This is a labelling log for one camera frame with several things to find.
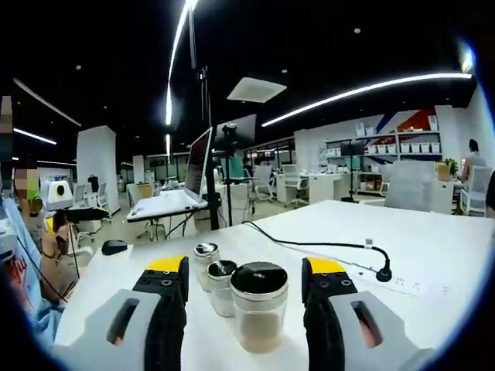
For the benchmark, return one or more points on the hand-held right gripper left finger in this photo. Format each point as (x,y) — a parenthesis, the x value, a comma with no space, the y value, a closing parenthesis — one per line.
(162,332)

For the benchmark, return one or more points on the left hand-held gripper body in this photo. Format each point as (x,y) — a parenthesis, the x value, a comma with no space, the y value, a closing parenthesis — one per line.
(58,195)

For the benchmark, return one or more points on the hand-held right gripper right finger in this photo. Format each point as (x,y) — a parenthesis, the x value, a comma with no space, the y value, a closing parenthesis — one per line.
(321,336)

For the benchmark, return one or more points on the tall seasoning bottle brown powder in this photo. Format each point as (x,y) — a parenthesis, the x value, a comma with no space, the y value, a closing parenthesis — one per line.
(259,309)

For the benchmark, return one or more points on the small seasoning bottle white powder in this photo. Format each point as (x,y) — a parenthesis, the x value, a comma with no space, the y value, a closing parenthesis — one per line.
(221,286)

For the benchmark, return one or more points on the small seasoning bottle beige powder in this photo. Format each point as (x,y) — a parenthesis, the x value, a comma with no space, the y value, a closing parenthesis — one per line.
(205,255)

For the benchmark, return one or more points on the person's left hand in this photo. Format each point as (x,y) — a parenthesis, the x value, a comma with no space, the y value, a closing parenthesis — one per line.
(56,239)

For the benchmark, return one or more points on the black oval puck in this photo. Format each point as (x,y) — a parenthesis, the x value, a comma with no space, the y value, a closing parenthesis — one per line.
(114,247)

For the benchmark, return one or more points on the operator person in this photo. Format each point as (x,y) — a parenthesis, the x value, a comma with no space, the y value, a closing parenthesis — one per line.
(17,282)

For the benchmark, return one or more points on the white laptop stand table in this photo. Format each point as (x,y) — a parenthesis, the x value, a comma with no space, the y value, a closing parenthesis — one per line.
(166,205)

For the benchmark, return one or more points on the silver laptop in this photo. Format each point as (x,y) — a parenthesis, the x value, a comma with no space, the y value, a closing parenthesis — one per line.
(199,166)

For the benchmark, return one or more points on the white mesh office chair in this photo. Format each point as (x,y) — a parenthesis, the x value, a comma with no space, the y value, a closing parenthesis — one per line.
(295,181)
(263,181)

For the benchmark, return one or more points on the long curved ceiling light strip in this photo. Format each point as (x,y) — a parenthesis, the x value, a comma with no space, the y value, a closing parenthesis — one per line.
(172,62)

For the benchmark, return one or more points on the small tilted dark screen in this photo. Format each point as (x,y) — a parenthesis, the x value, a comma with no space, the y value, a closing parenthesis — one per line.
(241,131)

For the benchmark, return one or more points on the grey office chair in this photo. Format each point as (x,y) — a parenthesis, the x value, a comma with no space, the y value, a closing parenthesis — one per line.
(414,185)

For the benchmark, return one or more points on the small black monitor on stand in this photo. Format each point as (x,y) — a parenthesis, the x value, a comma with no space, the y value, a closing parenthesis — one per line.
(352,147)

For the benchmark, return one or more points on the grey shelf unit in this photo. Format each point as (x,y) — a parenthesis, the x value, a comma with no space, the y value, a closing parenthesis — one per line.
(397,154)

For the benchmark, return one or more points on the row of white storage bins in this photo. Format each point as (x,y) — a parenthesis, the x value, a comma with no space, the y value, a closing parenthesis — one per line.
(410,147)

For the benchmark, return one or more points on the white ceiling air vent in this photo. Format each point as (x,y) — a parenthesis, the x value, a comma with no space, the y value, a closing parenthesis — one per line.
(257,89)

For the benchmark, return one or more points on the black camera tripod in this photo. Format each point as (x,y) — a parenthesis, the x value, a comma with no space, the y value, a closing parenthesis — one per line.
(231,174)

